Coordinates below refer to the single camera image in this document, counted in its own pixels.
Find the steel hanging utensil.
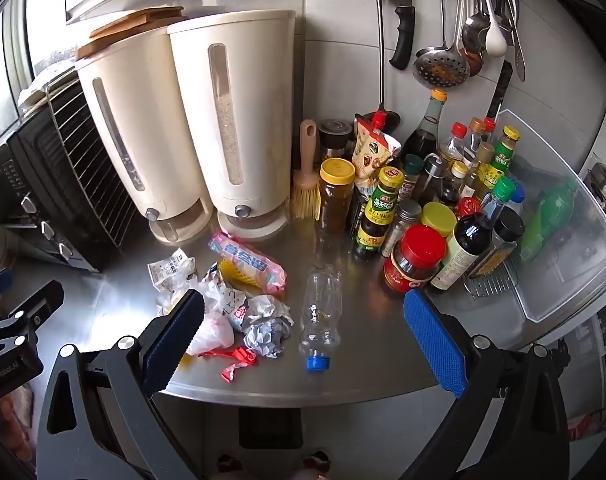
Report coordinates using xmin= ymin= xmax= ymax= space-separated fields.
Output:
xmin=502 ymin=0 xmax=528 ymax=84

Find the red cap sauce pouch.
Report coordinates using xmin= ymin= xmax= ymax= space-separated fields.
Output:
xmin=352 ymin=111 xmax=402 ymax=182

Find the glass oil dispenser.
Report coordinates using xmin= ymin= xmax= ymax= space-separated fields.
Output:
xmin=415 ymin=152 xmax=447 ymax=207

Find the silver lid pepper shaker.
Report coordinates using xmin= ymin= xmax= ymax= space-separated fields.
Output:
xmin=382 ymin=198 xmax=423 ymax=258

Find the crumpled white paper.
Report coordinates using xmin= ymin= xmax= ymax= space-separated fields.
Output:
xmin=240 ymin=293 xmax=295 ymax=332

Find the dark glass bottle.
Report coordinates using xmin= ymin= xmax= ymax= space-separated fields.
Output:
xmin=350 ymin=180 xmax=372 ymax=247

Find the blue cap small bottle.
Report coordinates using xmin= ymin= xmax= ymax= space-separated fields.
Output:
xmin=505 ymin=182 xmax=528 ymax=216

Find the clear plastic bin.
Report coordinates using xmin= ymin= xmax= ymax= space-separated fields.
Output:
xmin=492 ymin=107 xmax=606 ymax=324

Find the red candy wrapper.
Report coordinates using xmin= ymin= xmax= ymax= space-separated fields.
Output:
xmin=197 ymin=346 xmax=260 ymax=385

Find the black toaster oven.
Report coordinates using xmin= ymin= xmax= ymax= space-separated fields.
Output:
xmin=0 ymin=67 xmax=140 ymax=274

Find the green label sauce bottle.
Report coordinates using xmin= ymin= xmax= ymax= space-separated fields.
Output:
xmin=355 ymin=165 xmax=405 ymax=262

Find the steel spoon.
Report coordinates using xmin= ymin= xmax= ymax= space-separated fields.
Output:
xmin=460 ymin=0 xmax=489 ymax=54

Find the red cap soy sauce bottle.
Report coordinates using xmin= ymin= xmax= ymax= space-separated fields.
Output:
xmin=430 ymin=197 xmax=494 ymax=292

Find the pink white plastic bag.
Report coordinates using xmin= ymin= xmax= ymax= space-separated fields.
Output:
xmin=186 ymin=311 xmax=236 ymax=357

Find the green cap clear bottle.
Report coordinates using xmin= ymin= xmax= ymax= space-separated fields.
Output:
xmin=480 ymin=175 xmax=516 ymax=221

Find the pink snack wrapper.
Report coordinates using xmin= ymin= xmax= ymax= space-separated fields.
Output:
xmin=207 ymin=231 xmax=289 ymax=297

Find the black lid grinder jar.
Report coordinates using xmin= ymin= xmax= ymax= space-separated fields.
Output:
xmin=318 ymin=118 xmax=355 ymax=162

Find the olive oil bottle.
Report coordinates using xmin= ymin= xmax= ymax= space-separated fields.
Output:
xmin=460 ymin=140 xmax=496 ymax=201

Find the small dark yellow cap bottle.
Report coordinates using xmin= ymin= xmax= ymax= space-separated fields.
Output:
xmin=440 ymin=159 xmax=470 ymax=206

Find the black handle cleaver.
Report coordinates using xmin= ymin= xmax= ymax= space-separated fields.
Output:
xmin=386 ymin=0 xmax=417 ymax=71

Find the black handle knife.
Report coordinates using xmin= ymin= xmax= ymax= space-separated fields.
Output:
xmin=485 ymin=59 xmax=514 ymax=121

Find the clear plastic bottle blue cap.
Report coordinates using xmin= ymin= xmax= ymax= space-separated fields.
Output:
xmin=299 ymin=264 xmax=344 ymax=374

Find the wire condiment rack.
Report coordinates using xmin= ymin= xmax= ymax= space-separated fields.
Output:
xmin=462 ymin=262 xmax=520 ymax=300

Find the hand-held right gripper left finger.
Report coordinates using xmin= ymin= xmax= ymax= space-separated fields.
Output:
xmin=36 ymin=289 xmax=206 ymax=480

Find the white snack bag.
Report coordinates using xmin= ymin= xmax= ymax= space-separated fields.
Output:
xmin=197 ymin=274 xmax=250 ymax=332

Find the black lid spice jar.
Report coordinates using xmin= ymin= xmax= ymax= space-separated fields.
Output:
xmin=465 ymin=207 xmax=526 ymax=282

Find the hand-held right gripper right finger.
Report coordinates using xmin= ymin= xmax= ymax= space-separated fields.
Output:
xmin=404 ymin=288 xmax=572 ymax=480

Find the wooden cutting board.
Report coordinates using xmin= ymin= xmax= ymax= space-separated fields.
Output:
xmin=74 ymin=35 xmax=130 ymax=63
xmin=89 ymin=6 xmax=185 ymax=39

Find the steel pot with lid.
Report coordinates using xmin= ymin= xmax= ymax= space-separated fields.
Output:
xmin=582 ymin=157 xmax=606 ymax=221

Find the red cap clear bottle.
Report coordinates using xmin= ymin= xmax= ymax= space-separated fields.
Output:
xmin=438 ymin=121 xmax=469 ymax=164

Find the orange cap clear bottle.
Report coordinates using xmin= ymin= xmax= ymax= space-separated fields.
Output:
xmin=465 ymin=117 xmax=486 ymax=151

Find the metal wire rack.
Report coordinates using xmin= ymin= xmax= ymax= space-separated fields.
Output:
xmin=45 ymin=76 xmax=145 ymax=252

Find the yellow foam fruit net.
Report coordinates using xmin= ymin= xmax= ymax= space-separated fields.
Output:
xmin=217 ymin=259 xmax=265 ymax=288

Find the white spoon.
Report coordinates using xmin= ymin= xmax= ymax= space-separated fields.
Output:
xmin=482 ymin=0 xmax=509 ymax=59

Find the gold cap green label bottle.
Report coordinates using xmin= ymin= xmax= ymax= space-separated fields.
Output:
xmin=485 ymin=124 xmax=522 ymax=187

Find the yellow bristle brush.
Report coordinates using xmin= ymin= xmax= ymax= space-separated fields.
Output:
xmin=291 ymin=119 xmax=322 ymax=221

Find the cream rice dispenser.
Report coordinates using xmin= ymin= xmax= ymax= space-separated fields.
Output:
xmin=75 ymin=22 xmax=215 ymax=244
xmin=166 ymin=9 xmax=297 ymax=244

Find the white cloth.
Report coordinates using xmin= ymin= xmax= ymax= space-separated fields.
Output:
xmin=17 ymin=67 xmax=79 ymax=112

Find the red lid sauce jar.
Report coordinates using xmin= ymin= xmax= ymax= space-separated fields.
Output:
xmin=382 ymin=224 xmax=448 ymax=295

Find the steel skimmer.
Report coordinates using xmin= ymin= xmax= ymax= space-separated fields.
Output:
xmin=412 ymin=0 xmax=472 ymax=92

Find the brown ladle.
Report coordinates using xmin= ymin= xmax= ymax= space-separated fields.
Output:
xmin=457 ymin=45 xmax=486 ymax=79

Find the green cap spice bottle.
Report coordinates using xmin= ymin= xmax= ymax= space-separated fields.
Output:
xmin=400 ymin=154 xmax=424 ymax=202

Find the green soda bottle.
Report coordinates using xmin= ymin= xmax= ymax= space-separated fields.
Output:
xmin=518 ymin=178 xmax=580 ymax=264

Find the yellow lid honey jar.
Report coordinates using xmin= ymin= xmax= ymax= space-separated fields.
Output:
xmin=318 ymin=158 xmax=357 ymax=234

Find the orange handle ladle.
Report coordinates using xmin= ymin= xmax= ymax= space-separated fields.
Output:
xmin=365 ymin=0 xmax=402 ymax=134

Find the tall dark yellow cap bottle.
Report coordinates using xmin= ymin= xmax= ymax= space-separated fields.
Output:
xmin=400 ymin=88 xmax=450 ymax=167

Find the white milk carton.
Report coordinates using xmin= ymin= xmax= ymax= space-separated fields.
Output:
xmin=148 ymin=248 xmax=200 ymax=307

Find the crumpled grey paper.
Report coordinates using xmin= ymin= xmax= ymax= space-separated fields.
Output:
xmin=242 ymin=322 xmax=292 ymax=359

